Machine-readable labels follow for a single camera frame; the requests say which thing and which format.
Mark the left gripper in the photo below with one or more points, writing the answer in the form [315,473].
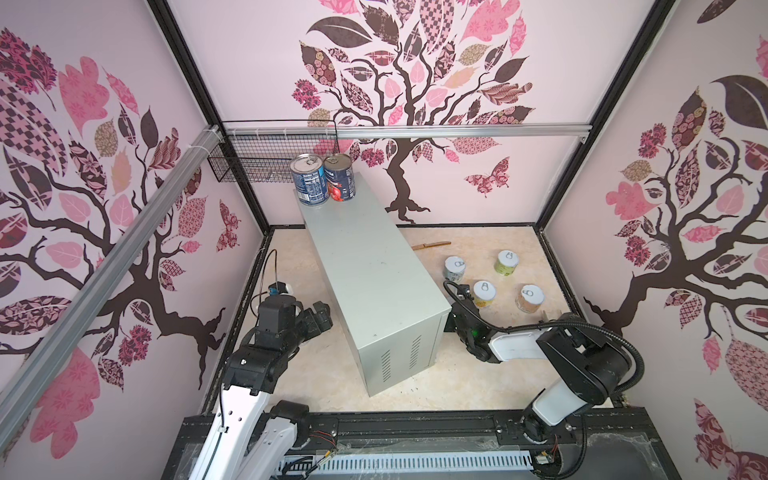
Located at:
[322,313]

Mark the large blue labelled can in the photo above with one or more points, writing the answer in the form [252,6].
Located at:
[308,174]

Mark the dark red labelled can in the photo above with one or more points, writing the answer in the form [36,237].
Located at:
[340,177]

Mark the white green labelled can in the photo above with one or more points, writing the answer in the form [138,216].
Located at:
[454,269]

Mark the yellow labelled can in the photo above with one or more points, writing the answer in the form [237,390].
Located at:
[484,293]

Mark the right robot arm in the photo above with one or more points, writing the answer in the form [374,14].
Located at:
[592,362]

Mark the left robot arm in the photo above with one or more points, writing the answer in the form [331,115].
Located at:
[245,440]

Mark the grey metal cabinet box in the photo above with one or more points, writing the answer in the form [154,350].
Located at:
[392,311]

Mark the wooden knife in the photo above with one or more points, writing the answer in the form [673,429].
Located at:
[424,246]

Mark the orange labelled can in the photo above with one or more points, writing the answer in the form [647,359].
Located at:
[530,298]

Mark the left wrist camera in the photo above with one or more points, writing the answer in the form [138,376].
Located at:
[280,288]

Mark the white slotted cable duct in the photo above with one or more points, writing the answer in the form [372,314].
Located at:
[404,463]

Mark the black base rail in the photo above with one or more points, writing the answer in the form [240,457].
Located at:
[604,443]

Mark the black wire basket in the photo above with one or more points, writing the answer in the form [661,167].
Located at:
[261,151]

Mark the horizontal aluminium rail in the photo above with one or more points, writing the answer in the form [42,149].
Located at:
[424,131]

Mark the diagonal aluminium rail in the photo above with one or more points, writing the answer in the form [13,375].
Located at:
[35,375]

